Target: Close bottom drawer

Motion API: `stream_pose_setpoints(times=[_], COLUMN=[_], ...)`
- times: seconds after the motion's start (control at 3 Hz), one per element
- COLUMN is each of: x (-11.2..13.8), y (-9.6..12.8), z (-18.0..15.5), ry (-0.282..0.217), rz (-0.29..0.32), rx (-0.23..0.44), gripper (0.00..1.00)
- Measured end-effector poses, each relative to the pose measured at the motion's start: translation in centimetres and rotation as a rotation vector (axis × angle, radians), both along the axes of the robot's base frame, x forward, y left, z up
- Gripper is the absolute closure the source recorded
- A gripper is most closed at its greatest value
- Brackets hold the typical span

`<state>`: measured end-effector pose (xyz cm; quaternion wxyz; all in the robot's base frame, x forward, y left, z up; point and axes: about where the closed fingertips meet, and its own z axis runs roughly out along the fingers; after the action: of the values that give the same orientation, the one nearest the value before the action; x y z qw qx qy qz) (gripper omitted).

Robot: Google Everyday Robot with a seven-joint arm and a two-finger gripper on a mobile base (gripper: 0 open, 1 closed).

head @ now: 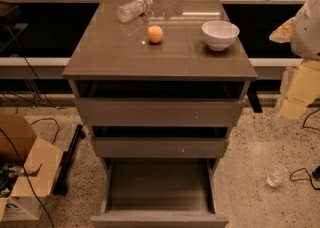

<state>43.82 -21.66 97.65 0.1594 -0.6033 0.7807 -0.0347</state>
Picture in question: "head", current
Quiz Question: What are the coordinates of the grey bottom drawer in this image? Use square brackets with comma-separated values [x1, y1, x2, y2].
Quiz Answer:
[91, 158, 228, 228]

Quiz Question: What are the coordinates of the grey drawer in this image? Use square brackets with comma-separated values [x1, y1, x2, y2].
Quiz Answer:
[91, 126, 230, 158]
[70, 79, 248, 128]
[91, 158, 228, 228]

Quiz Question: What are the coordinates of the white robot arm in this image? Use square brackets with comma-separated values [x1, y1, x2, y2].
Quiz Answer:
[269, 0, 320, 122]

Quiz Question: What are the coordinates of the grey drawer cabinet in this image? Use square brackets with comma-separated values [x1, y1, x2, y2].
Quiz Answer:
[62, 0, 258, 228]

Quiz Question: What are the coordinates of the grey top drawer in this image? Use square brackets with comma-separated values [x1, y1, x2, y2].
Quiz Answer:
[70, 79, 248, 128]

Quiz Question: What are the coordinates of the grey middle drawer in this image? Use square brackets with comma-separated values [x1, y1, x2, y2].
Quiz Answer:
[91, 126, 230, 158]

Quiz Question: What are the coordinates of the white bowl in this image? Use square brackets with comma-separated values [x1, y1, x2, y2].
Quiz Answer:
[202, 20, 240, 51]

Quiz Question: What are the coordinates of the orange fruit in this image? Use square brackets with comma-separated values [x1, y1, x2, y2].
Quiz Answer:
[147, 25, 163, 43]

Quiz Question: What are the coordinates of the clear glass on floor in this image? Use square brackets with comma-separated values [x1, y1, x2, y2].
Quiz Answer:
[266, 165, 288, 188]

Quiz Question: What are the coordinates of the clear plastic bottle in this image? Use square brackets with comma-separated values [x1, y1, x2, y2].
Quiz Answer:
[117, 0, 153, 23]

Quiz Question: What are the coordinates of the black tripod on floor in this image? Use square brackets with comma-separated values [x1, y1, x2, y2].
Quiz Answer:
[53, 124, 86, 195]

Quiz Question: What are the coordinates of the cardboard box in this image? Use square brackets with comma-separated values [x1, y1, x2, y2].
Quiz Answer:
[0, 115, 63, 222]

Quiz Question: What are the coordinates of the black cable right floor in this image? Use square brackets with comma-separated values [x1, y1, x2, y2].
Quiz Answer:
[289, 108, 320, 191]

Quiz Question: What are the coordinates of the black cable floor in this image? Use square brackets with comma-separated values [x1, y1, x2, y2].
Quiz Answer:
[289, 108, 320, 191]
[0, 21, 63, 228]

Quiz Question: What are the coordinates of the black cable left floor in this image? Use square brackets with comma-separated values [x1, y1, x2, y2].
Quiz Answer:
[0, 21, 63, 228]

